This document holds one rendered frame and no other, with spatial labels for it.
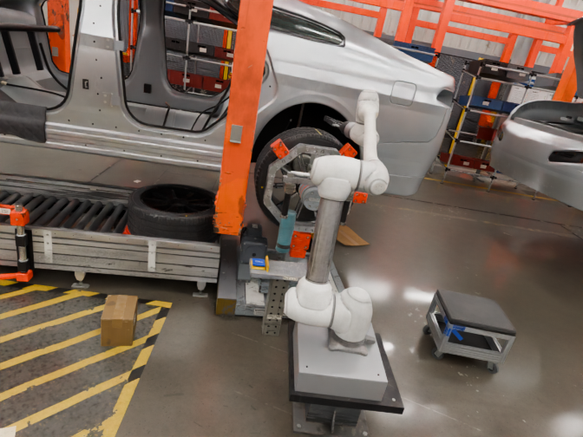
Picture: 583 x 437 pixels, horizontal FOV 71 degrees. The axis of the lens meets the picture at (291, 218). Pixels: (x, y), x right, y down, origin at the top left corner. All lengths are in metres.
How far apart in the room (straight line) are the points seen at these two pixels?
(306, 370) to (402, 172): 1.81
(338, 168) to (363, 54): 1.39
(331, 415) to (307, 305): 0.60
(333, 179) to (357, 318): 0.61
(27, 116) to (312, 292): 2.17
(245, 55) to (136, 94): 2.54
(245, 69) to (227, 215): 0.83
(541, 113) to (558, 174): 1.56
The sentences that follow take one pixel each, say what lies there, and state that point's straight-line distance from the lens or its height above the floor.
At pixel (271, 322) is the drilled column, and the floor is 0.10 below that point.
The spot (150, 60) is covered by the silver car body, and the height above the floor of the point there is 1.26.
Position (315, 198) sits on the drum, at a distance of 2.35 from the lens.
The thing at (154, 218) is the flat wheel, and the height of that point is 0.48.
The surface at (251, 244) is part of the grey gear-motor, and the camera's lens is 2.74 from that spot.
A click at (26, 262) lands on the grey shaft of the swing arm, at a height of 0.19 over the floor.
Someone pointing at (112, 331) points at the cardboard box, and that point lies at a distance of 2.43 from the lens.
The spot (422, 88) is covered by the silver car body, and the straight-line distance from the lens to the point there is 3.07.
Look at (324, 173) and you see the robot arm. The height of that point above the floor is 1.19.
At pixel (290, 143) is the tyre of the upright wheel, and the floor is 1.10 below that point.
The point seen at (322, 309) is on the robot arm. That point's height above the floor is 0.61.
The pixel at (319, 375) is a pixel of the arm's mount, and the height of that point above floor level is 0.40.
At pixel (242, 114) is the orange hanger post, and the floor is 1.25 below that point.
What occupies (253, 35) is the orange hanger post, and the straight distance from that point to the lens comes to 2.27.
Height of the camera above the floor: 1.62
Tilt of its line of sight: 22 degrees down
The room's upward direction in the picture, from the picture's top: 11 degrees clockwise
